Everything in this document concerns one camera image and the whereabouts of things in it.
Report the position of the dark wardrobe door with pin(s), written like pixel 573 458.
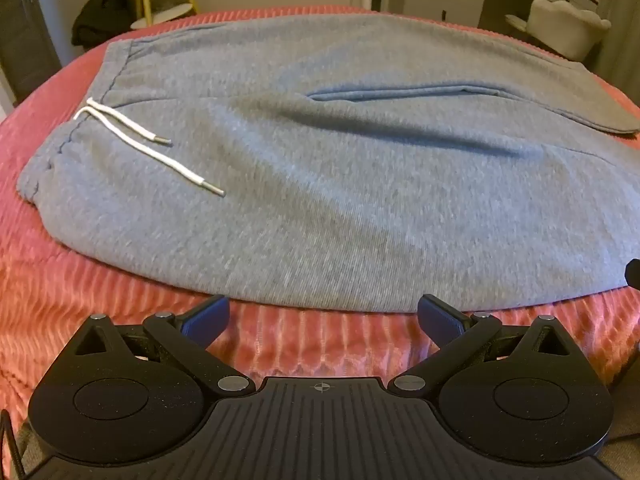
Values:
pixel 20 25

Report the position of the black bag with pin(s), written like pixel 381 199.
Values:
pixel 95 17

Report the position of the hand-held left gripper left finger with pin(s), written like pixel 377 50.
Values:
pixel 207 321

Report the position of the red ribbed blanket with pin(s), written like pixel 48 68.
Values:
pixel 60 310

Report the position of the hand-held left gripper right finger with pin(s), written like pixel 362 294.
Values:
pixel 436 319

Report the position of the cream upholstered chair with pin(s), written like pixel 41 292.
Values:
pixel 565 30

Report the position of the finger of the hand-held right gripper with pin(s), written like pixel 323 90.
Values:
pixel 633 273

